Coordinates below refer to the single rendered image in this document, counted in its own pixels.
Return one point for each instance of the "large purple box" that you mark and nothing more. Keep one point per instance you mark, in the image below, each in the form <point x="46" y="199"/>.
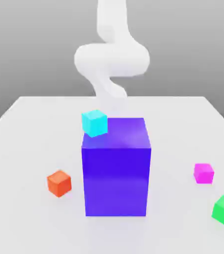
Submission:
<point x="116" y="178"/>

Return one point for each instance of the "small cyan cube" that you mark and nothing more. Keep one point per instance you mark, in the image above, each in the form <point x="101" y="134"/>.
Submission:
<point x="94" y="124"/>

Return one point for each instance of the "small orange cube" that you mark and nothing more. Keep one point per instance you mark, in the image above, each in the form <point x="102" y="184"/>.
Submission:
<point x="58" y="184"/>

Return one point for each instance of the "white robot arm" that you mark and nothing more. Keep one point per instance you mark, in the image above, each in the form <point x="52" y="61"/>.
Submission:
<point x="112" y="57"/>

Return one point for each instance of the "small magenta cube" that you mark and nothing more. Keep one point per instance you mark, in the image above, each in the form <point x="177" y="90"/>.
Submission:
<point x="203" y="174"/>

